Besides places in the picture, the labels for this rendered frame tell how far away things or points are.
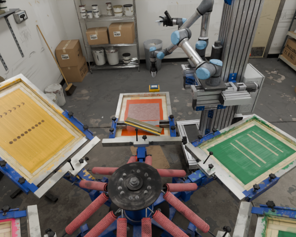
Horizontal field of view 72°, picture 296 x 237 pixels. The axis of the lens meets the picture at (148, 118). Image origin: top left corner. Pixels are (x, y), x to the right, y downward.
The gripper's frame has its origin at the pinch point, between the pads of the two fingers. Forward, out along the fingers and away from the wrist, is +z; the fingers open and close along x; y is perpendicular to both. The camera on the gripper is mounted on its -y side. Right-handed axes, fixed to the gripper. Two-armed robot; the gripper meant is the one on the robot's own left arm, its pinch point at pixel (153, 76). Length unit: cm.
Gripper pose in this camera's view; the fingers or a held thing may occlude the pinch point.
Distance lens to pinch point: 254.7
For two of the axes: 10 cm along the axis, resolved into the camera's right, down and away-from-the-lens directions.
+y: 0.1, -6.3, 7.8
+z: 0.5, 7.8, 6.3
